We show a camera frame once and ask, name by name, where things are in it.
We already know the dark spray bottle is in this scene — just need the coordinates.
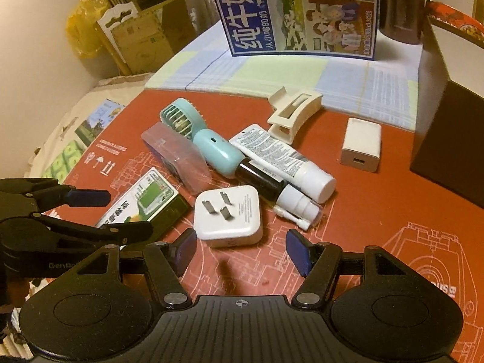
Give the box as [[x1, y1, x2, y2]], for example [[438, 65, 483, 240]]
[[235, 158, 324, 231]]

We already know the white chair back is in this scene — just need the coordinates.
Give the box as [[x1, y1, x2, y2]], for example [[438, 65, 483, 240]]
[[94, 1, 141, 77]]

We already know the plaid tablecloth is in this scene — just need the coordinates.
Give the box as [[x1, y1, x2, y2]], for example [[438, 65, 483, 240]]
[[146, 19, 430, 126]]

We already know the white usb charger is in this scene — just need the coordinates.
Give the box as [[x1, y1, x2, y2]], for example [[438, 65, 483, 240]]
[[339, 117, 382, 174]]

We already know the brown cardboard box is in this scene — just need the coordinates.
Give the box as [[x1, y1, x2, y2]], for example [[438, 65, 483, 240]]
[[113, 0, 197, 76]]

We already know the white cream tube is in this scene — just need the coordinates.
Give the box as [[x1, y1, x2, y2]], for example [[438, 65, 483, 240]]
[[229, 124, 337, 204]]

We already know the red instant noodle bowl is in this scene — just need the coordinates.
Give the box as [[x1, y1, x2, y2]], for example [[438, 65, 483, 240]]
[[423, 0, 484, 42]]

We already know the yellow plastic bag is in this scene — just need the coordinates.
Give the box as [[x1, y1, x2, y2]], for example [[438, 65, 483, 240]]
[[66, 0, 111, 60]]

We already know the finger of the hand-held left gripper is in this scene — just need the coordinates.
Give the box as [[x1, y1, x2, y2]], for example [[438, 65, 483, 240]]
[[0, 178, 111, 221], [33, 215, 154, 253]]

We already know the small green box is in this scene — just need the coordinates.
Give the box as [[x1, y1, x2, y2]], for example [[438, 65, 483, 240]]
[[94, 166, 191, 230]]

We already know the teal handheld fan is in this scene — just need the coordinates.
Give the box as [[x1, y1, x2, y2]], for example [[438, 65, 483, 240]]
[[159, 98, 245, 178]]

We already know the brown metal thermos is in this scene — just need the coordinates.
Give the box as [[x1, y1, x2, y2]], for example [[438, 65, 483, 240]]
[[378, 0, 428, 44]]

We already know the pink translucent plastic case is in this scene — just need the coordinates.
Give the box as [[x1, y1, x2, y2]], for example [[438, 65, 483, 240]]
[[141, 123, 213, 194]]

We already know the red printed cardboard sheet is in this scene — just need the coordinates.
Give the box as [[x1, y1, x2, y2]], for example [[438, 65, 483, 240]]
[[36, 89, 484, 352]]

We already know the blue printed milk carton box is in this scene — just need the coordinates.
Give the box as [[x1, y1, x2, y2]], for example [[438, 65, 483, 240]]
[[206, 0, 381, 61]]

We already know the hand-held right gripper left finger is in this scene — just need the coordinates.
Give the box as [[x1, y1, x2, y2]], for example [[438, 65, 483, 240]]
[[76, 229, 198, 309]]

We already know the white hair claw clip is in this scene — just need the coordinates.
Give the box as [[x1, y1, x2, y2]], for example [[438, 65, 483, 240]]
[[267, 87, 322, 146]]

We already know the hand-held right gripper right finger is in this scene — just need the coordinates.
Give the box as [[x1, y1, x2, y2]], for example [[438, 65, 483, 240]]
[[286, 230, 414, 309]]

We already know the white plug adapter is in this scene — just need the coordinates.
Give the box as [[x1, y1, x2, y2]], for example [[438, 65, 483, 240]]
[[194, 185, 264, 249]]

